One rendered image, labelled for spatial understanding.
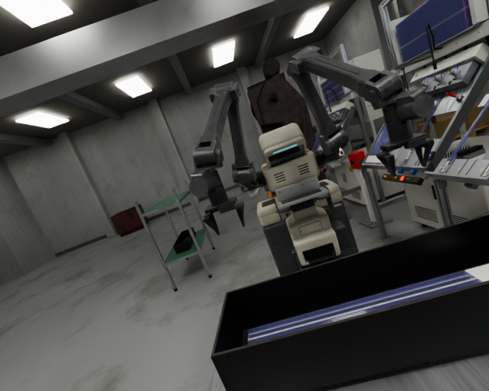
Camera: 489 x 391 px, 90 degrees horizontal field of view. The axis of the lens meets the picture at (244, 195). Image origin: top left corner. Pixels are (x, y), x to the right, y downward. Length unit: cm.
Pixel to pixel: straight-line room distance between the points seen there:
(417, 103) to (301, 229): 81
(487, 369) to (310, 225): 95
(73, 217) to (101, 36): 791
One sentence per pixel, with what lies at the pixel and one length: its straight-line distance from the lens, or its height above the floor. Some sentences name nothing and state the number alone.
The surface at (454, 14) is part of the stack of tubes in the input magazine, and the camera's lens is 214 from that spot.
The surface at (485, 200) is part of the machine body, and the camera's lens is 211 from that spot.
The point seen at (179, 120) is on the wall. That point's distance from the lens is 958.
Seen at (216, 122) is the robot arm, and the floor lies 131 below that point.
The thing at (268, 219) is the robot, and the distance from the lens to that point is 157.
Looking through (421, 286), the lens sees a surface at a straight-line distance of 58.
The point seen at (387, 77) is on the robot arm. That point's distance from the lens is 82.
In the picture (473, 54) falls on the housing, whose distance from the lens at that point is 207.
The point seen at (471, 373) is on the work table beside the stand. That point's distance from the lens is 52.
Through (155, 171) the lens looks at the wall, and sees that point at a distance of 968.
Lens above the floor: 119
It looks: 10 degrees down
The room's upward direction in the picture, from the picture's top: 21 degrees counter-clockwise
